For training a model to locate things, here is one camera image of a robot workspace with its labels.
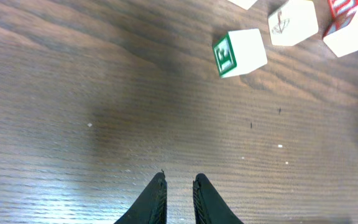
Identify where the wooden block green W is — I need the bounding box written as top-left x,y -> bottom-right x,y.
212,29 -> 267,78

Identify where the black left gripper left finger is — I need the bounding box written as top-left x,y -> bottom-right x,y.
114,171 -> 167,224

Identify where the plain white wooden block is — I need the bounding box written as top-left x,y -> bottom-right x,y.
323,11 -> 358,57

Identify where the wooden block with face picture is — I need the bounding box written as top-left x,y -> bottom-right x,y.
228,0 -> 257,10

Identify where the yellow top wooden block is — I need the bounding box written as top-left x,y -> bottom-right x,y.
268,0 -> 319,47

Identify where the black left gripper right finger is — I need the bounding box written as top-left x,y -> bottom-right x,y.
193,173 -> 243,224

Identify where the wooden block red side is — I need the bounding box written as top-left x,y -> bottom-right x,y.
328,0 -> 358,19

